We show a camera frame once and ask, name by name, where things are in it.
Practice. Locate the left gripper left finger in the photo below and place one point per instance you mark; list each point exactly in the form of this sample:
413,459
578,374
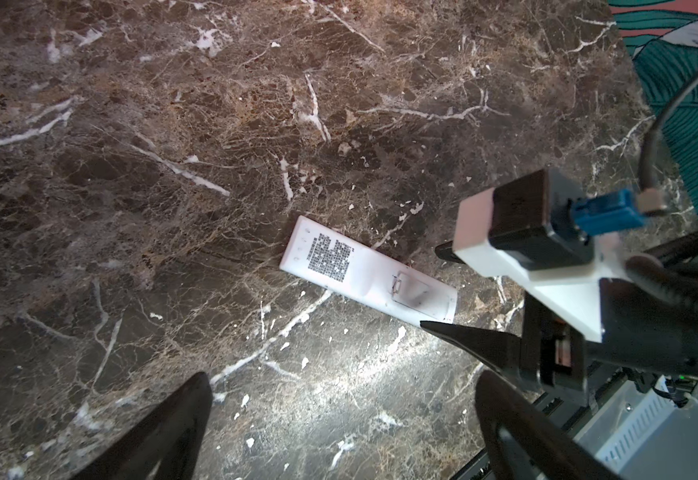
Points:
165,444

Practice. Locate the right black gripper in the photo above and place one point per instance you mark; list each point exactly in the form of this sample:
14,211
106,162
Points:
550,355

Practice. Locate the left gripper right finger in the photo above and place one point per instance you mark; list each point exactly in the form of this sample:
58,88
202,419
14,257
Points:
522,443

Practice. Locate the white remote control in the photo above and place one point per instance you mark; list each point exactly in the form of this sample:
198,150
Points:
337,263

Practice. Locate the white battery compartment cover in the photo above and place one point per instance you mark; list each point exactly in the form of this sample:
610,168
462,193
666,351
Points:
419,295

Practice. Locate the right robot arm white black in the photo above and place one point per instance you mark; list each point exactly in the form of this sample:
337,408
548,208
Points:
650,326

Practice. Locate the white ribbed cable duct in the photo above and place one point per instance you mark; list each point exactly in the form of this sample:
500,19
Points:
624,424

